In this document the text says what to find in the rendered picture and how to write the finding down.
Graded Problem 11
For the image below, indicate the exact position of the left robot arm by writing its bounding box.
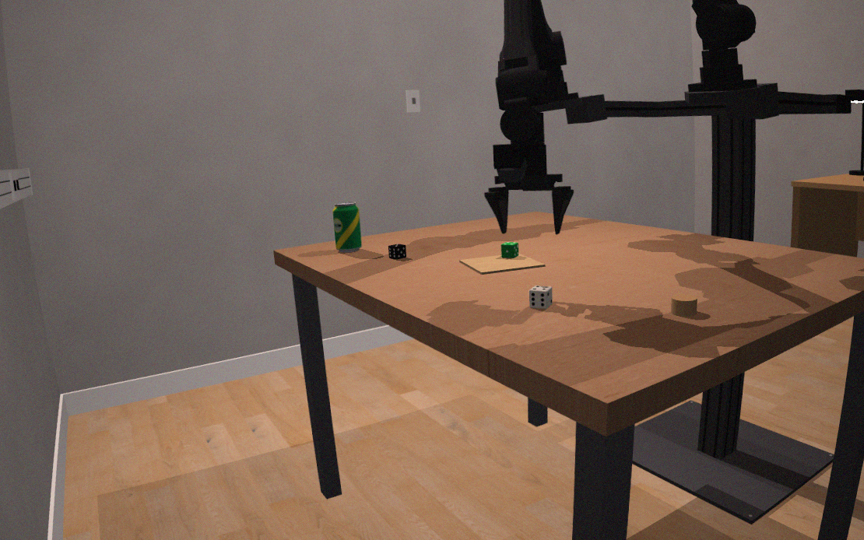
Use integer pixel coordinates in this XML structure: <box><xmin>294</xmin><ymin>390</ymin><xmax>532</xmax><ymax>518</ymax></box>
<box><xmin>688</xmin><ymin>0</ymin><xmax>757</xmax><ymax>92</ymax></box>

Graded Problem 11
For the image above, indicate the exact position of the brown cylinder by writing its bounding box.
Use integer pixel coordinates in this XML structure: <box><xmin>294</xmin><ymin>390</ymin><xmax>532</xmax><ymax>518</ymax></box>
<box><xmin>671</xmin><ymin>294</ymin><xmax>697</xmax><ymax>317</ymax></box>

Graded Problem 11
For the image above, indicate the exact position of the white die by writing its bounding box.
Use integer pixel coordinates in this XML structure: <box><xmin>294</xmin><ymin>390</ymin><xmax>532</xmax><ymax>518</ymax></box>
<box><xmin>529</xmin><ymin>286</ymin><xmax>553</xmax><ymax>309</ymax></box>

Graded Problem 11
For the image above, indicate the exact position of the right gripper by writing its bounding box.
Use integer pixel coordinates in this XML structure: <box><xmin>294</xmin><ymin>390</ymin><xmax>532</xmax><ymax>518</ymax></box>
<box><xmin>484</xmin><ymin>174</ymin><xmax>574</xmax><ymax>234</ymax></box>

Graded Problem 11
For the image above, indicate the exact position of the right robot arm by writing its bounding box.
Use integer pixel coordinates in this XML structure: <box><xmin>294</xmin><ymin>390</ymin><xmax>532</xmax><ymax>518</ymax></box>
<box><xmin>493</xmin><ymin>0</ymin><xmax>579</xmax><ymax>183</ymax></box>

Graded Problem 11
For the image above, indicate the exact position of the green die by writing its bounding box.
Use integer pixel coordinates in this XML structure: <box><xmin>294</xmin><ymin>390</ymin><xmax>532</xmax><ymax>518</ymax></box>
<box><xmin>501</xmin><ymin>242</ymin><xmax>518</xmax><ymax>258</ymax></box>

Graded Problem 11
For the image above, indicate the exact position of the black die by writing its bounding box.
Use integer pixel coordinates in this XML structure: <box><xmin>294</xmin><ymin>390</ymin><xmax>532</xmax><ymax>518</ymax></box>
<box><xmin>388</xmin><ymin>244</ymin><xmax>406</xmax><ymax>260</ymax></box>

